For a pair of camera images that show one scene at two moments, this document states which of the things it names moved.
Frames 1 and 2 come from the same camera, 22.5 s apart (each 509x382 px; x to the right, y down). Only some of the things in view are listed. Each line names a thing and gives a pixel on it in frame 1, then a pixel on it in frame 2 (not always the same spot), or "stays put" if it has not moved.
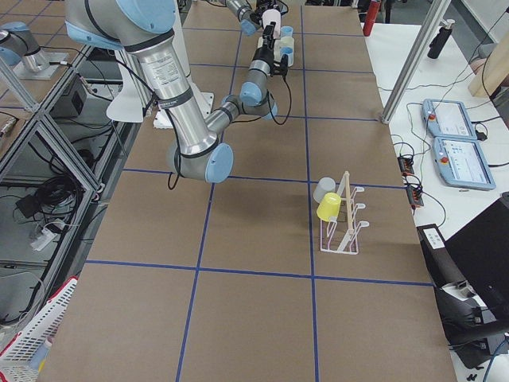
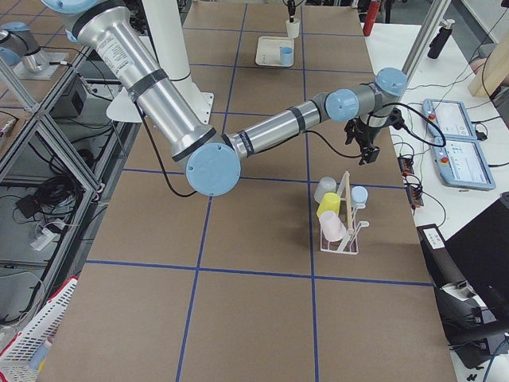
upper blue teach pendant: x=448 y=119 stays put
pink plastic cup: x=272 y=15 → x=332 y=227
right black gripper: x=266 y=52 → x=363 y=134
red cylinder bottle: x=371 y=17 stays put
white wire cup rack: x=340 y=235 stays put
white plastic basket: x=16 y=359 stays put
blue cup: x=288 y=51 stays put
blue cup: x=286 y=31 → x=359 y=196
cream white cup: x=287 y=41 → x=293 y=28
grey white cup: x=325 y=185 stays put
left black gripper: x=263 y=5 → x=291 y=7
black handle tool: x=440 y=40 stays put
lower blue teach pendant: x=460 y=163 stays put
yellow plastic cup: x=329 y=206 stays put
